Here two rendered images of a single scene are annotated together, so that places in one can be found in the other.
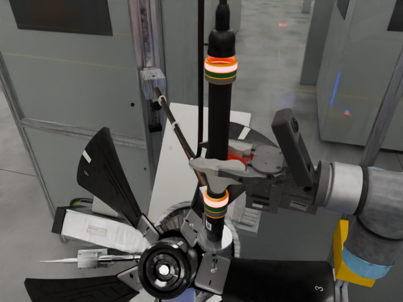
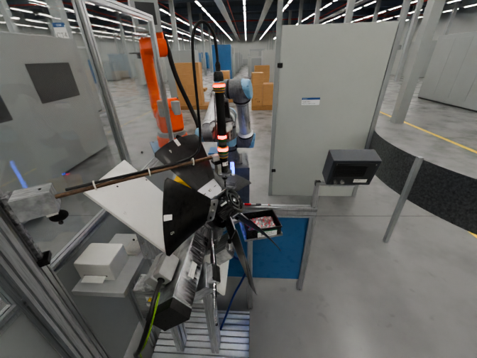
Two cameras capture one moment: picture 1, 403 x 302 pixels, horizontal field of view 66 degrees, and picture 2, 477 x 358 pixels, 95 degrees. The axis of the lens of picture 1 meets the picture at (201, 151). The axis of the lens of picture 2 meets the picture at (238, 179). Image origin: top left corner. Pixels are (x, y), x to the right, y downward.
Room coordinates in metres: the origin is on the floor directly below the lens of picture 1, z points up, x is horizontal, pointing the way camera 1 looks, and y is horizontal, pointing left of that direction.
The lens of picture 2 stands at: (0.54, 0.82, 1.74)
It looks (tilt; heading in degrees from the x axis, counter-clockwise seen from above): 29 degrees down; 257
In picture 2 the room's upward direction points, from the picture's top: 2 degrees counter-clockwise
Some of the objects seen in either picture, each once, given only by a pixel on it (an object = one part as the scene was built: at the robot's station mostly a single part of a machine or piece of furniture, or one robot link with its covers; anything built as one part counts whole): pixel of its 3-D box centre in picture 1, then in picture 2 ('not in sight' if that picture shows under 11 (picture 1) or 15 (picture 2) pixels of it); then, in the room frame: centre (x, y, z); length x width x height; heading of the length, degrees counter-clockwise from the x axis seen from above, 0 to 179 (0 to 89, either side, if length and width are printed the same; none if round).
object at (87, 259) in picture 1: (90, 259); (214, 274); (0.52, 0.30, 1.08); 0.07 x 0.04 x 0.06; 83
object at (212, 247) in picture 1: (213, 219); (221, 164); (0.42, -0.02, 1.34); 0.09 x 0.07 x 0.10; 18
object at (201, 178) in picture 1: (175, 127); (147, 173); (0.70, 0.07, 1.39); 0.54 x 0.01 x 0.01; 18
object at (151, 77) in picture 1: (153, 83); (34, 202); (1.01, 0.17, 1.39); 0.10 x 0.07 x 0.08; 18
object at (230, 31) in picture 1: (217, 157); (221, 128); (0.41, -0.03, 1.50); 0.04 x 0.04 x 0.46
